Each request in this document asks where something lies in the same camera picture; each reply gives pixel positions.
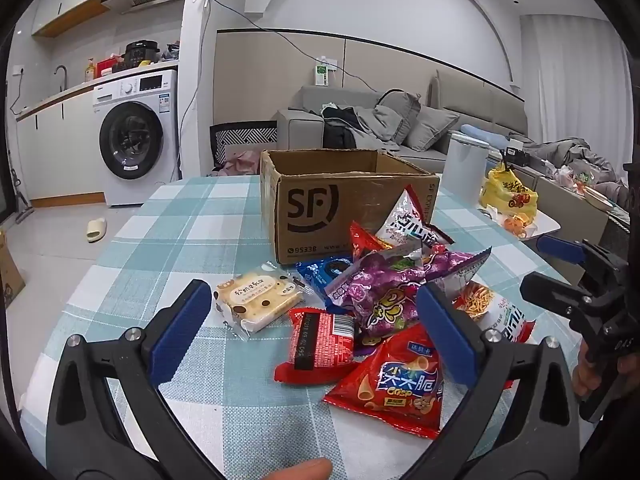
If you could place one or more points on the blue white checked tablecloth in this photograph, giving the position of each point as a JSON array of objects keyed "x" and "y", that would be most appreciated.
[{"x": 200, "y": 230}]

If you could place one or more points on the blue cookie packet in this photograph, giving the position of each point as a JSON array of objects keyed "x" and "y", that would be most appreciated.
[{"x": 320, "y": 275}]

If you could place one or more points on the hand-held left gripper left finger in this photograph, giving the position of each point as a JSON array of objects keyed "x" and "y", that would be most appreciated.
[{"x": 182, "y": 330}]

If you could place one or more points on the brown cardboard box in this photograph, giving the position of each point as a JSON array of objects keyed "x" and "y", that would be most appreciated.
[{"x": 310, "y": 210}]

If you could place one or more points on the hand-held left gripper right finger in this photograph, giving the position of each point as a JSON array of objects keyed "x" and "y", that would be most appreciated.
[{"x": 447, "y": 335}]

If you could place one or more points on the cream cake packet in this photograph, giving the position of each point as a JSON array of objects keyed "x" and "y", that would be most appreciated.
[{"x": 260, "y": 300}]

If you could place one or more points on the white bowl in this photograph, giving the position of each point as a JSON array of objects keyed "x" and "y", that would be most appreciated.
[{"x": 600, "y": 199}]

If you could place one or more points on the black pressure cooker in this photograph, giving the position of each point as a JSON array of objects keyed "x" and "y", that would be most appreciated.
[{"x": 140, "y": 54}]

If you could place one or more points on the black clothing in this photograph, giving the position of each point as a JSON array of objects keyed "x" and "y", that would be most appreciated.
[{"x": 340, "y": 132}]

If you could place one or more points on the dark grey pouch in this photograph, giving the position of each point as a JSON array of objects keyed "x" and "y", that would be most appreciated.
[{"x": 171, "y": 52}]

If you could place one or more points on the black white patterned chair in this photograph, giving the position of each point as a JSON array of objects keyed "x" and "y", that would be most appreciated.
[{"x": 245, "y": 137}]

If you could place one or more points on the light blue pillow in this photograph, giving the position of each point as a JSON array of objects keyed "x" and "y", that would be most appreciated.
[{"x": 485, "y": 135}]

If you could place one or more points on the white red-edged snack packet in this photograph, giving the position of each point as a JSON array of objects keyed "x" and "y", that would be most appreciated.
[{"x": 407, "y": 222}]

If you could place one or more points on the purple snack packet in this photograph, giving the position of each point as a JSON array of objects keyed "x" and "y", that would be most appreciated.
[{"x": 380, "y": 295}]

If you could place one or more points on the person's left hand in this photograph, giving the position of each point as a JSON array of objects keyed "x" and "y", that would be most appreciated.
[{"x": 300, "y": 471}]

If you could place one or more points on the red barcode snack packet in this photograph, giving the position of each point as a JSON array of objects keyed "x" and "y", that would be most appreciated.
[{"x": 320, "y": 340}]

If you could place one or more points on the red crisp packet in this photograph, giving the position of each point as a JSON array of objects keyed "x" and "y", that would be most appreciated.
[{"x": 395, "y": 390}]

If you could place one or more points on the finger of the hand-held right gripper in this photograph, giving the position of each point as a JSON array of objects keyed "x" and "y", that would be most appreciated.
[
  {"x": 550, "y": 292},
  {"x": 560, "y": 249}
]

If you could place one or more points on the white green wall device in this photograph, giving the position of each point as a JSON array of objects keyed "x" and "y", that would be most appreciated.
[{"x": 322, "y": 72}]

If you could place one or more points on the dark grey pillow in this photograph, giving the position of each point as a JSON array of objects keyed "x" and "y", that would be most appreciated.
[{"x": 400, "y": 110}]

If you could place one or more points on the grey blanket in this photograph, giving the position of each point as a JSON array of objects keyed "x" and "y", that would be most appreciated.
[{"x": 575, "y": 157}]

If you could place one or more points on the white lower cabinet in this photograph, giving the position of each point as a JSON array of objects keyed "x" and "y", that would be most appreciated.
[{"x": 60, "y": 150}]

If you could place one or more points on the white upper cabinet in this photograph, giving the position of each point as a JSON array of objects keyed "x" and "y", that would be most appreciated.
[{"x": 65, "y": 15}]

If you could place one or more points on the grey sofa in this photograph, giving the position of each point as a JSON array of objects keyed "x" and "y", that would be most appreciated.
[{"x": 305, "y": 105}]

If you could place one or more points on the kitchen faucet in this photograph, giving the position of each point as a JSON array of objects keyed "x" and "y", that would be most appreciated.
[{"x": 61, "y": 72}]

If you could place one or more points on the white curtain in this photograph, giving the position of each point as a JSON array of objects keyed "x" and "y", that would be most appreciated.
[{"x": 575, "y": 80}]

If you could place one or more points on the pink bag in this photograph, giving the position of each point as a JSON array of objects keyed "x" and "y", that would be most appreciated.
[{"x": 242, "y": 162}]

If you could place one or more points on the yellow plastic bag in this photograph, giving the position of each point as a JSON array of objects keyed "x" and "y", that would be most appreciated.
[{"x": 507, "y": 192}]

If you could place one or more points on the yellow bottle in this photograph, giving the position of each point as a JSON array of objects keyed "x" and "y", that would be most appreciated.
[{"x": 89, "y": 71}]

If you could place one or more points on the white wall socket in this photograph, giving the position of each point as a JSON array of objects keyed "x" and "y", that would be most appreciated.
[{"x": 18, "y": 70}]

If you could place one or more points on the white washing machine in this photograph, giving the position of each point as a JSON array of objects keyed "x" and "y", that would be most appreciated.
[{"x": 135, "y": 90}]

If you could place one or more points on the beige slipper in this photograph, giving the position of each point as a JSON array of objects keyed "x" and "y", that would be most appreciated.
[{"x": 96, "y": 230}]

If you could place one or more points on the orange peel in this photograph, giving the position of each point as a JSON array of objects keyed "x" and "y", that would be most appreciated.
[{"x": 517, "y": 225}]

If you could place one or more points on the small red snack packet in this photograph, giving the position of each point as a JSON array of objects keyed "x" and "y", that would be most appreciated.
[{"x": 362, "y": 245}]

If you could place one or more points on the white noodle snack packet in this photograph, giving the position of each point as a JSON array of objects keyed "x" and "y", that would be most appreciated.
[{"x": 500, "y": 312}]

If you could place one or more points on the light grey pillow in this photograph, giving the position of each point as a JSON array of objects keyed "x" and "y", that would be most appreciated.
[{"x": 432, "y": 127}]

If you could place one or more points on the white bin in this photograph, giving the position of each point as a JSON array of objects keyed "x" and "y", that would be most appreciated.
[{"x": 465, "y": 165}]

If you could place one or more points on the person's right hand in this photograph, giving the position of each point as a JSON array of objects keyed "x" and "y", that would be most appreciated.
[{"x": 581, "y": 377}]

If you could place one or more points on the floor mop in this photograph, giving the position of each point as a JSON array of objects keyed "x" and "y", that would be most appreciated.
[{"x": 20, "y": 200}]

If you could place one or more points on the white cabinet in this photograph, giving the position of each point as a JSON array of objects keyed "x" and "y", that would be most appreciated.
[
  {"x": 60, "y": 150},
  {"x": 65, "y": 15}
]

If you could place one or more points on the red box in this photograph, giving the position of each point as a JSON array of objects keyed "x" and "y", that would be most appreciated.
[{"x": 106, "y": 67}]

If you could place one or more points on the small open cardboard box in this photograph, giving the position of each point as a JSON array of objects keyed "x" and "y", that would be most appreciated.
[{"x": 9, "y": 270}]

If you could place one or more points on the black device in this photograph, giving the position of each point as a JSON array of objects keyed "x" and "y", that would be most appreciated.
[{"x": 517, "y": 155}]

